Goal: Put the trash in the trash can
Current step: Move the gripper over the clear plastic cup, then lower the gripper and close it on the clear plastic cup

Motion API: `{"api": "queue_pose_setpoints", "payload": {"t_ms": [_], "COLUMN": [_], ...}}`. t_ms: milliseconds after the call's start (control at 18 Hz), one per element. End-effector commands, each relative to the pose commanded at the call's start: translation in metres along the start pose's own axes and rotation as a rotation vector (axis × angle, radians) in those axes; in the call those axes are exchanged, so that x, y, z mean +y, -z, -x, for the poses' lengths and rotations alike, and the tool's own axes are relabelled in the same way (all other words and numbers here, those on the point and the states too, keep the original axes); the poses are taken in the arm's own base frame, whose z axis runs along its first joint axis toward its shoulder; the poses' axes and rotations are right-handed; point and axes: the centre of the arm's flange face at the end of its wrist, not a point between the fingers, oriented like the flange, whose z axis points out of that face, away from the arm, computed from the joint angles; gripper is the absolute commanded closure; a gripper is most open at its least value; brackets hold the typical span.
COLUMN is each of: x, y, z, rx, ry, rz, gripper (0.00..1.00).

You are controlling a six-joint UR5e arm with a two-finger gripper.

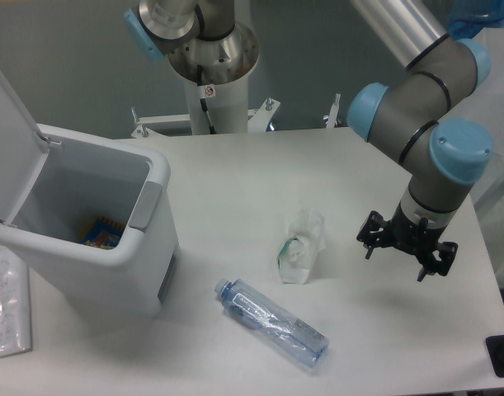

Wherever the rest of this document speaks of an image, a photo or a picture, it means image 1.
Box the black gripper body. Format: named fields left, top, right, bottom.
left=388, top=205, right=444, bottom=254

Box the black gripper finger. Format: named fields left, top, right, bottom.
left=416, top=242, right=458, bottom=282
left=356, top=210, right=392, bottom=260

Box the clear plastic water bottle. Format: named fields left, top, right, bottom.
left=214, top=279, right=329, bottom=368

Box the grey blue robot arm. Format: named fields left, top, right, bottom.
left=124, top=1, right=493, bottom=278

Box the white trash can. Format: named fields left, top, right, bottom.
left=0, top=70, right=179, bottom=317

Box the crumpled clear plastic wrapper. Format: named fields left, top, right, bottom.
left=276, top=205, right=326, bottom=285

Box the transparent acrylic box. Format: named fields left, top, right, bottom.
left=471, top=148, right=504, bottom=289

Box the black device at edge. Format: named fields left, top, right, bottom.
left=485, top=335, right=504, bottom=378

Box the blue plastic bag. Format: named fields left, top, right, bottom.
left=446, top=0, right=504, bottom=40

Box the colourful snack packet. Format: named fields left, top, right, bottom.
left=80, top=216, right=125, bottom=250

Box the white paper sheet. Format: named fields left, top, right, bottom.
left=0, top=245, right=33, bottom=358

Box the white pedestal base frame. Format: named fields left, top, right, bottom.
left=130, top=93, right=347, bottom=139

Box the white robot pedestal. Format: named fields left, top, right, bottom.
left=183, top=78, right=248, bottom=135

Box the black cable on pedestal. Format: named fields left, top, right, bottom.
left=196, top=65, right=217, bottom=135

